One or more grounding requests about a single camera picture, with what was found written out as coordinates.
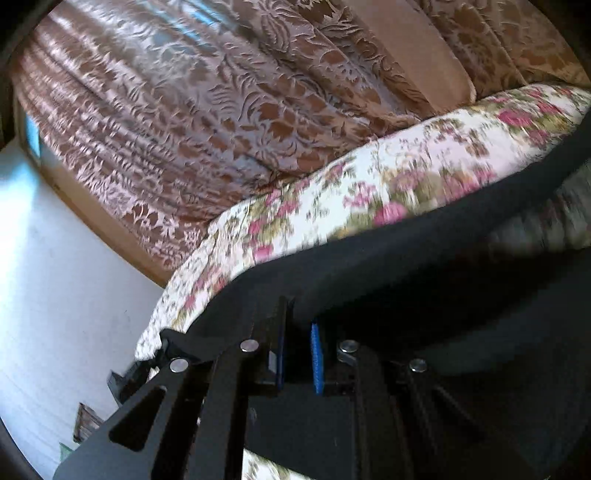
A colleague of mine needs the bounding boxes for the brown patterned curtain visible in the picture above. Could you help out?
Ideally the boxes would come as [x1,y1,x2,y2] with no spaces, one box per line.
[11,0,591,278]

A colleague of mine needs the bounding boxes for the wooden trim board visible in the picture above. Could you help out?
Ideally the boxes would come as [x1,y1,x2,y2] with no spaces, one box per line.
[41,159,174,284]

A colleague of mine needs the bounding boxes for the black pants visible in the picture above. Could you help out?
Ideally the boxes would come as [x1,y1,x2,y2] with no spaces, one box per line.
[187,159,591,480]

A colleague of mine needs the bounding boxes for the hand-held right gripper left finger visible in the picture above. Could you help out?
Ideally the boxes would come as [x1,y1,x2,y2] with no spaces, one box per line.
[52,296,297,480]

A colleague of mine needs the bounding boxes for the floral bedspread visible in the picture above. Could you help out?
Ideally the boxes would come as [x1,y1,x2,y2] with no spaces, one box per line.
[134,83,591,480]

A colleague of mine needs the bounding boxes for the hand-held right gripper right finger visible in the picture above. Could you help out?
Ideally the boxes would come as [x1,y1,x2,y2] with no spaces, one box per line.
[310,322,491,480]

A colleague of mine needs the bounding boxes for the window pane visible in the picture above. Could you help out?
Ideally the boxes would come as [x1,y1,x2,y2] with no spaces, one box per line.
[24,114,43,158]

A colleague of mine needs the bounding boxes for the plain beige curtain panel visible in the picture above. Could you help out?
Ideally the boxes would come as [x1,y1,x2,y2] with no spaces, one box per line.
[358,0,477,104]

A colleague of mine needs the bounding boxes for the small brown object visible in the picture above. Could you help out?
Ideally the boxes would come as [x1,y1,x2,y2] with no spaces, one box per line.
[73,401,105,445]

